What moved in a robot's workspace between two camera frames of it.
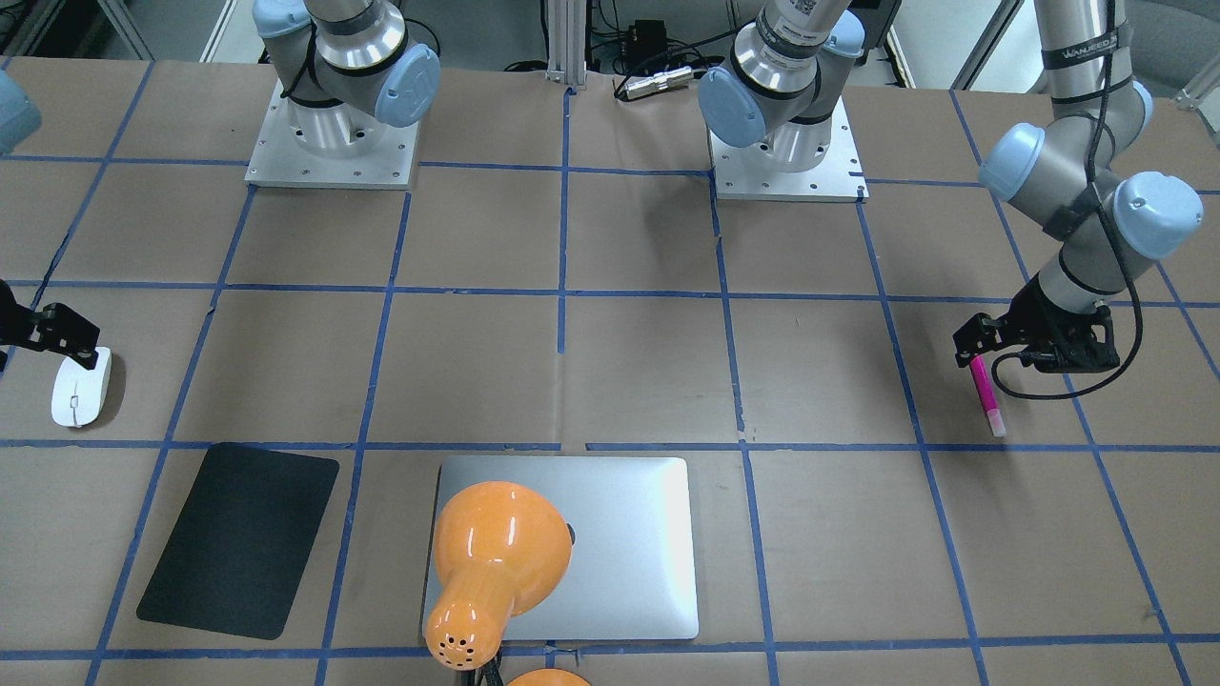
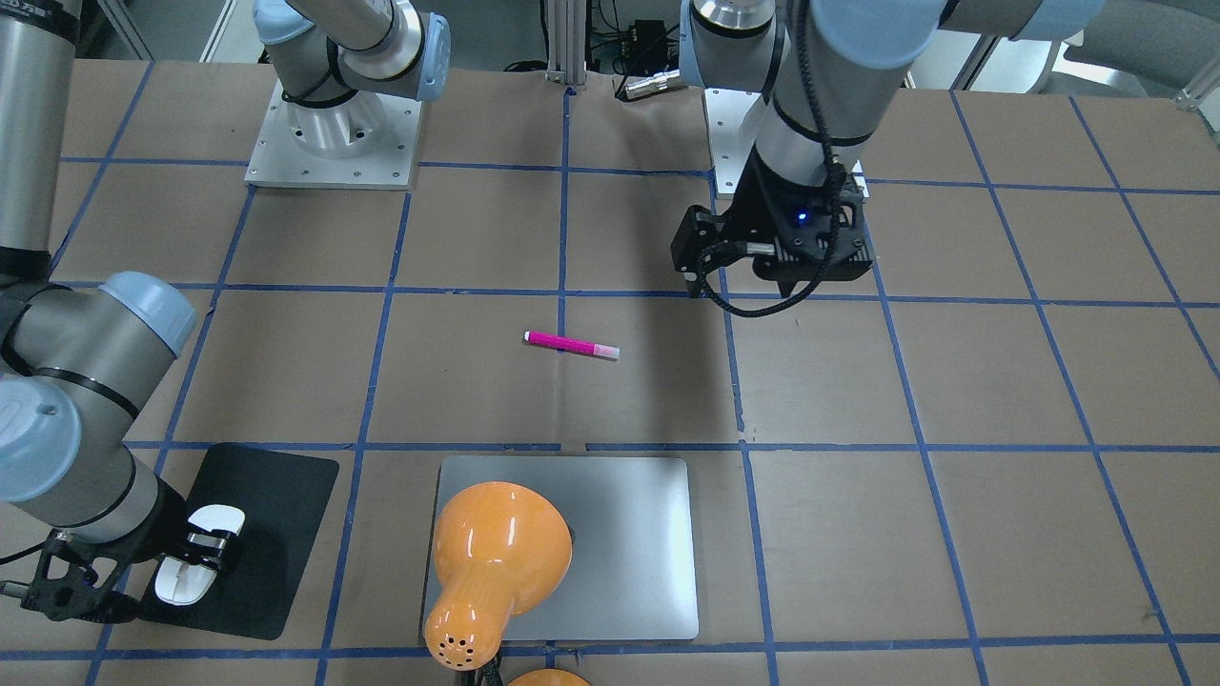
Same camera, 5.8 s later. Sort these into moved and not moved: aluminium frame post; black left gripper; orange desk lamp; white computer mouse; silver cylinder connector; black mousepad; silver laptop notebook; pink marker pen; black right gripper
Moved: black right gripper; white computer mouse; pink marker pen; black left gripper
Not moved: silver laptop notebook; aluminium frame post; black mousepad; orange desk lamp; silver cylinder connector
